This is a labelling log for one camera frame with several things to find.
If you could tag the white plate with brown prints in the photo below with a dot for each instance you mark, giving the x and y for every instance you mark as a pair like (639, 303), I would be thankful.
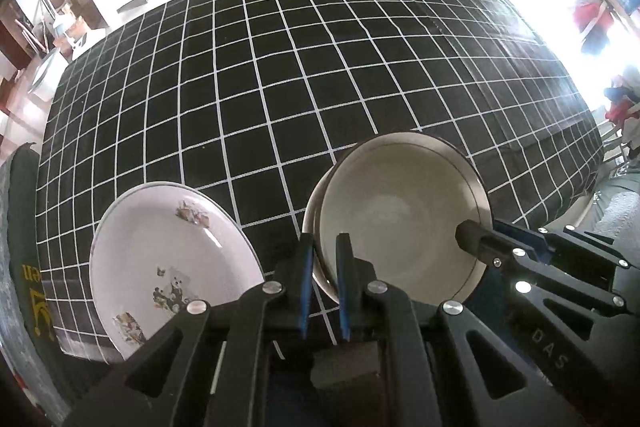
(150, 247)

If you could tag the red hanging garment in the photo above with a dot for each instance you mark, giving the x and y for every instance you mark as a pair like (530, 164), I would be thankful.
(592, 22)

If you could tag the plain white bowl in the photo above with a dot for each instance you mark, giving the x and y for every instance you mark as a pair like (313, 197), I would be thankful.
(310, 222)

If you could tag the black white checked tablecloth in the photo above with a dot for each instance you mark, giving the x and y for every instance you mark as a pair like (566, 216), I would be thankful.
(250, 107)

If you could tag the white bin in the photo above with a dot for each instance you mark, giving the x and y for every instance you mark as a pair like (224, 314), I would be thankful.
(47, 74)

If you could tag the chair with dark green cover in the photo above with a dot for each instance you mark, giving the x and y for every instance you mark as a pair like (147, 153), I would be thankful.
(25, 282)

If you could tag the person's blue trouser leg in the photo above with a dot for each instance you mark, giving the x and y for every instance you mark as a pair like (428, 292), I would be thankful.
(487, 289)

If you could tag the patterned bowl with dark rim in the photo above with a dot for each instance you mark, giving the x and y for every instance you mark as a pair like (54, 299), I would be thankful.
(400, 207)

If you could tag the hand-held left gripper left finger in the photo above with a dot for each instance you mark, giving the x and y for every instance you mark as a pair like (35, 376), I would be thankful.
(306, 267)

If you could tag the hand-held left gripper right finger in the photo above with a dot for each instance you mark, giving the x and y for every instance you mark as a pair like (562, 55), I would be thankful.
(342, 267)

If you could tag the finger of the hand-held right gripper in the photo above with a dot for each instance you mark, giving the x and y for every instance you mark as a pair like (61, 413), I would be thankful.
(475, 239)
(520, 234)

